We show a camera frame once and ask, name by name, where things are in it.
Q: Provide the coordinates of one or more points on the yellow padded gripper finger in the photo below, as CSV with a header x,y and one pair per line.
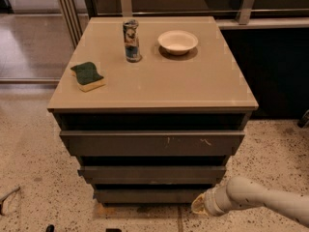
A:
x,y
198,205

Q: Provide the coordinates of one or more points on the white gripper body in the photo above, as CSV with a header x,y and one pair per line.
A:
x,y
210,201

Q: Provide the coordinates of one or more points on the grey drawer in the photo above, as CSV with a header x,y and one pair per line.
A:
x,y
151,175
144,196
151,143

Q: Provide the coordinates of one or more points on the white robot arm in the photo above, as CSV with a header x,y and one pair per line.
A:
x,y
241,194

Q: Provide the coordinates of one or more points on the grey drawer cabinet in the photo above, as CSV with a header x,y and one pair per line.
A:
x,y
203,90

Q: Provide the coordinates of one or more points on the black object floor bottom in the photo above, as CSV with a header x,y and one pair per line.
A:
x,y
50,228

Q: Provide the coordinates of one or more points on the black object floor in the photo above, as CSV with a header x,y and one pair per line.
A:
x,y
304,119
50,228

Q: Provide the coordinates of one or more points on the black object floor right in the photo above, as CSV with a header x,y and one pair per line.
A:
x,y
304,119

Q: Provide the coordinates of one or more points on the white bowl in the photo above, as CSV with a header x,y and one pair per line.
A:
x,y
177,42

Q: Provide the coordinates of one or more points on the green yellow sponge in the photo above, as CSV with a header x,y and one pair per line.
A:
x,y
87,76

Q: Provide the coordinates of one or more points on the printed drink can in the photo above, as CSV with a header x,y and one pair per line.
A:
x,y
131,40

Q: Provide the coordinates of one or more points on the metal railing with wood top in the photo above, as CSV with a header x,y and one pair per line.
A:
x,y
231,14

